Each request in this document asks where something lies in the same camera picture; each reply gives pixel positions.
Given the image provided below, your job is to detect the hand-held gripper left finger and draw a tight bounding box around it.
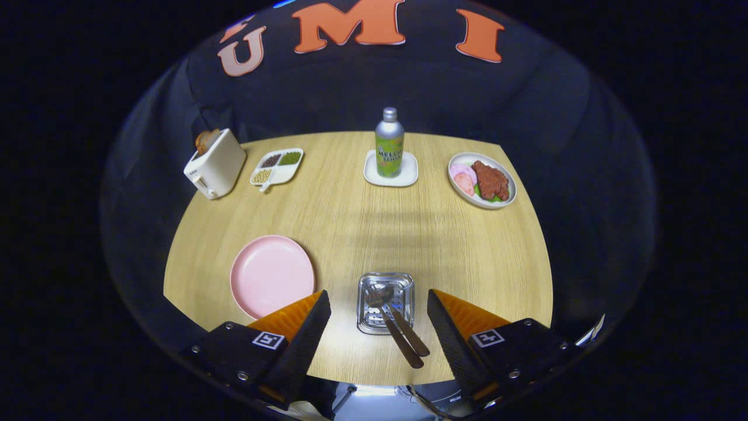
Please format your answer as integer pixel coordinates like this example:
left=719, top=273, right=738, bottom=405
left=181, top=289, right=332, bottom=410

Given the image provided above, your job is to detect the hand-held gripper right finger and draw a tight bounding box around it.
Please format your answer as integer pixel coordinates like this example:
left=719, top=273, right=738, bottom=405
left=427, top=288, right=585, bottom=410

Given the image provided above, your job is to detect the metal fork with brown handle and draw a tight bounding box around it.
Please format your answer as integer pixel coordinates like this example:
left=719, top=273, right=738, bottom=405
left=374, top=285, right=431, bottom=357

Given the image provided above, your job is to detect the metal spoon with brown handle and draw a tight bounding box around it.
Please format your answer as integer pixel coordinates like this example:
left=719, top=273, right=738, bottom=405
left=365, top=285, right=424, bottom=370

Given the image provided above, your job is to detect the pink round plate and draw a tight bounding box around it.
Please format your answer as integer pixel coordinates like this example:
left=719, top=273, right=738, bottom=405
left=230, top=235, right=316, bottom=320

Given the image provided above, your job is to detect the square metal drain tray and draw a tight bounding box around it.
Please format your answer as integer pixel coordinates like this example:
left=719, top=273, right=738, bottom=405
left=356, top=272, right=415, bottom=335

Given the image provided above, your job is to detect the white oval plate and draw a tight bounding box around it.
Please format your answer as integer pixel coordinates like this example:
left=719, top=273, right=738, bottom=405
left=448, top=152, right=518, bottom=210

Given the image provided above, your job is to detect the brown fried meat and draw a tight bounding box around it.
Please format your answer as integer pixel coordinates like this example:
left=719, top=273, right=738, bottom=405
left=471, top=160, right=510, bottom=201

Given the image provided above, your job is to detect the white divided bean dish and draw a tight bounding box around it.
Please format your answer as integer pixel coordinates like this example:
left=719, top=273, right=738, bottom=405
left=250, top=148, right=304, bottom=194

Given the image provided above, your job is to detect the white square coaster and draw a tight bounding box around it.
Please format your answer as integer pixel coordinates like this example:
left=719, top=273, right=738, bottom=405
left=363, top=150, right=420, bottom=188

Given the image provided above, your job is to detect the cream white toaster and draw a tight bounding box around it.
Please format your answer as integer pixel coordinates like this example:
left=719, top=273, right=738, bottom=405
left=183, top=128, right=247, bottom=201

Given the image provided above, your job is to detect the green label soda bottle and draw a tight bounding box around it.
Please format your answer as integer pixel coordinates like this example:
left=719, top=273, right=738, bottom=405
left=375, top=107, right=405, bottom=178

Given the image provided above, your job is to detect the black backdrop cloth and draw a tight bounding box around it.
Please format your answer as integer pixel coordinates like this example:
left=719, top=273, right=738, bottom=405
left=99, top=0, right=658, bottom=357

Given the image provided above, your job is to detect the brown toast slice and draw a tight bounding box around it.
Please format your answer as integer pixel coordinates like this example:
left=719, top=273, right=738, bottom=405
left=195, top=129, right=221, bottom=156

